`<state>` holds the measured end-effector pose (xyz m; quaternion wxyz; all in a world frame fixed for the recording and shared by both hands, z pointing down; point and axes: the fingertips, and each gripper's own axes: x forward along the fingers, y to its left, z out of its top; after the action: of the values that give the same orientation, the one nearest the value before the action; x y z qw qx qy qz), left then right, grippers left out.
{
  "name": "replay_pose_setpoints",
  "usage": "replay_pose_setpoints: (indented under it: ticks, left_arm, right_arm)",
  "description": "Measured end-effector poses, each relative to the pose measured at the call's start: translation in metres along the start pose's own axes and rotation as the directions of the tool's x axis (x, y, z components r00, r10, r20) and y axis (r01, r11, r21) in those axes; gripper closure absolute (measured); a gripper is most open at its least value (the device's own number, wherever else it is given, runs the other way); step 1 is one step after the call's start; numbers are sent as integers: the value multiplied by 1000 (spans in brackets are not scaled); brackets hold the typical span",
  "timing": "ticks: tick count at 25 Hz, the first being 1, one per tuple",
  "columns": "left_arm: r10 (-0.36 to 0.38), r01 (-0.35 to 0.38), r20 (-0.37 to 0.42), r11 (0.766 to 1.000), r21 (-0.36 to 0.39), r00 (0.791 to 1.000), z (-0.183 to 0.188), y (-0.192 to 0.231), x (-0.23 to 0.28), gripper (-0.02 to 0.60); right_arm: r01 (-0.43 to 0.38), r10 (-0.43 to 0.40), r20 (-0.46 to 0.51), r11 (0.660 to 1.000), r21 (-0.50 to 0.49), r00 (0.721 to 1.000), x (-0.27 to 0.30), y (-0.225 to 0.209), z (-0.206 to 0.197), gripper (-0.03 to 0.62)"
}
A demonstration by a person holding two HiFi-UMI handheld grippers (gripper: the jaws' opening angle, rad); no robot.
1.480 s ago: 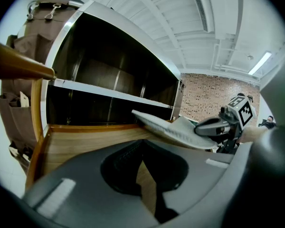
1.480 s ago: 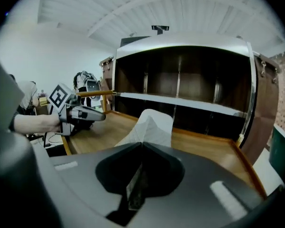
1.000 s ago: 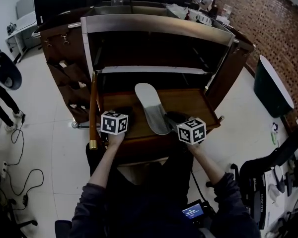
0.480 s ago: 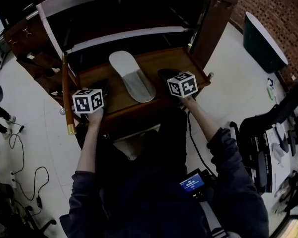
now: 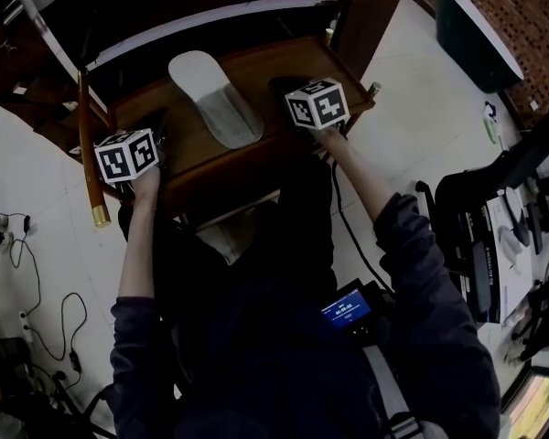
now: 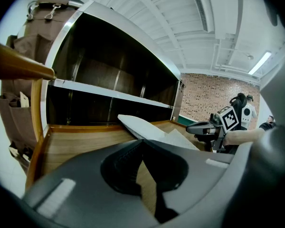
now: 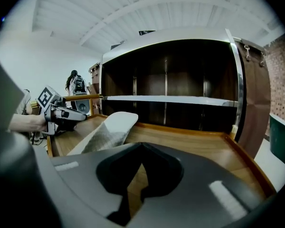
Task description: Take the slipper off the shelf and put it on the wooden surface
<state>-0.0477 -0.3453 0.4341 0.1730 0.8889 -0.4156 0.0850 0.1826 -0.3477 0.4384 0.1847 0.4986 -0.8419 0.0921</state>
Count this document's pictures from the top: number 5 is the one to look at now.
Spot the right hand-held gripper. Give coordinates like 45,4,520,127
267,76,351,133

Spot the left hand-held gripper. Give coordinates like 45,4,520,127
93,106,171,187

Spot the person's right forearm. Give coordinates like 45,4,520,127
318,124,402,224

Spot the person's left forearm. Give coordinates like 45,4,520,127
116,166,162,299

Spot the dark wooden panel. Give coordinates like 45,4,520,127
335,0,415,80

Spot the black round tub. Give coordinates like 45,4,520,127
435,0,526,94

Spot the green white floor item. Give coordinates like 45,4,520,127
481,101,501,145

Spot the black office chair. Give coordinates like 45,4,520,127
414,97,549,370

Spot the black device with blue screen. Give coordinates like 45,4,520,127
319,277,394,341

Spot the white power strip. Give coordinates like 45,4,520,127
17,308,34,343

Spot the person's dark clothed body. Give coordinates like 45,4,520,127
103,153,502,439

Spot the white cardboard box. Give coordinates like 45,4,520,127
483,188,533,325

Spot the black swivel chair base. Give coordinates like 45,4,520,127
0,336,116,439

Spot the colourful framed screen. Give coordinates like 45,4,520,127
501,364,549,439

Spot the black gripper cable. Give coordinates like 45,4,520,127
330,159,395,294

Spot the thin black floor cable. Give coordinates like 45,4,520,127
7,214,43,316

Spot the black cable with adapter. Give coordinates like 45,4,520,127
26,292,89,391

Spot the grey shoulder strap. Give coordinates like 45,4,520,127
360,345,436,439

